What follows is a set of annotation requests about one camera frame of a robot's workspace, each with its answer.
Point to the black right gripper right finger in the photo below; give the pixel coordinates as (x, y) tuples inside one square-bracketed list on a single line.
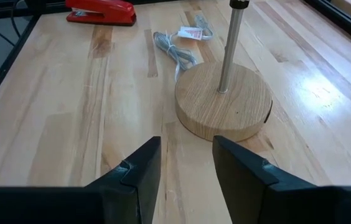
[(241, 180)]

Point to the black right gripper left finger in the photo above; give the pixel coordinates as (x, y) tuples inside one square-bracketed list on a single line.
[(138, 174)]

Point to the round wooden lamp base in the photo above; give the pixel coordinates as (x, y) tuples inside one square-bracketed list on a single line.
[(222, 109)]

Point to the red stapler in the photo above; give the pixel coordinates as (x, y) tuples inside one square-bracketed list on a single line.
[(104, 12)]

